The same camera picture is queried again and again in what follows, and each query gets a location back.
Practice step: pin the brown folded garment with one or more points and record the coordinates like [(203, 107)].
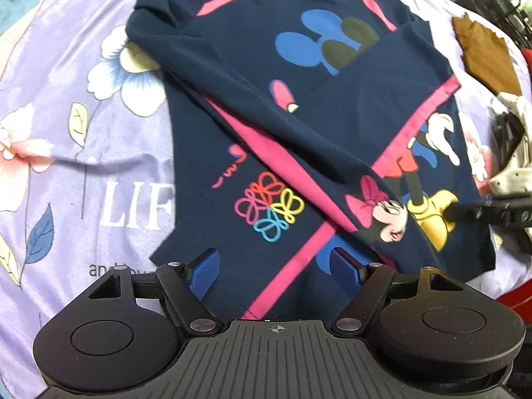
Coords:
[(486, 56)]

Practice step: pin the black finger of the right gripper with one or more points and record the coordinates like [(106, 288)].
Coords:
[(513, 213)]

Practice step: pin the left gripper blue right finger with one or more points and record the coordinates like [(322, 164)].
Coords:
[(367, 286)]

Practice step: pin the white dotted garment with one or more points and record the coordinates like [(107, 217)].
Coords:
[(514, 179)]

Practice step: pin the black wire rack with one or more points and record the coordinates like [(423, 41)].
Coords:
[(513, 17)]

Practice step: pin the red garment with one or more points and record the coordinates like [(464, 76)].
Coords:
[(519, 299)]

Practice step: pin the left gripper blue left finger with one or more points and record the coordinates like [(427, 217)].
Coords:
[(183, 288)]

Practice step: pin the navy Minnie Mouse shirt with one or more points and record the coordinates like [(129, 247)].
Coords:
[(302, 125)]

